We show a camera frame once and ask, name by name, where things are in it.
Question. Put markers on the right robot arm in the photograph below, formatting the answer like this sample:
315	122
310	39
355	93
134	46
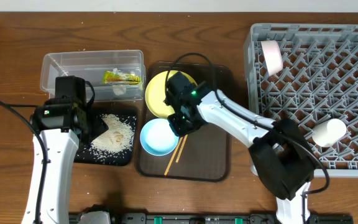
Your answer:
282	158

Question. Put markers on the small white green cup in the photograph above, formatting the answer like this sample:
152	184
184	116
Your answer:
329	132

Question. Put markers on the pink bowl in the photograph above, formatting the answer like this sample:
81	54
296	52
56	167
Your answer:
272	56

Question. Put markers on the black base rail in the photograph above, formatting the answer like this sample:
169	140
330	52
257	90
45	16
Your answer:
101	214

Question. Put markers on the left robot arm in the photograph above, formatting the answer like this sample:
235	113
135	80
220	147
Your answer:
62	126

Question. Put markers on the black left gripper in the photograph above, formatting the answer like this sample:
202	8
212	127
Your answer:
99	124

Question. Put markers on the black plastic bin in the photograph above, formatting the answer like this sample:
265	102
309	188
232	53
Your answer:
83	156

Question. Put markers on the rice food waste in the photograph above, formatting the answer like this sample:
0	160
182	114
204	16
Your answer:
115	145

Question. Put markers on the blue bowl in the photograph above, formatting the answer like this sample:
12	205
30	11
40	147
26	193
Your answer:
157	137

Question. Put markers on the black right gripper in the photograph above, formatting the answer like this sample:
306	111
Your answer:
178	129

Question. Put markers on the green snack wrapper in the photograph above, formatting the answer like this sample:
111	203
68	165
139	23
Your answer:
118	77

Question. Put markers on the yellow plate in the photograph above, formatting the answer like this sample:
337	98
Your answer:
155	96

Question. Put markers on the wooden chopstick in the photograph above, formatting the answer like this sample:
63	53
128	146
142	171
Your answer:
172	158
182	145

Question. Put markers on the dark brown tray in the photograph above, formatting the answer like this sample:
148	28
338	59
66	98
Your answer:
206	153

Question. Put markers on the grey dishwasher rack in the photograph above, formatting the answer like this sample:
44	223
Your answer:
318	82

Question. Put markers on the clear plastic bin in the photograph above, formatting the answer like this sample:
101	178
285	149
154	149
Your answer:
92	66

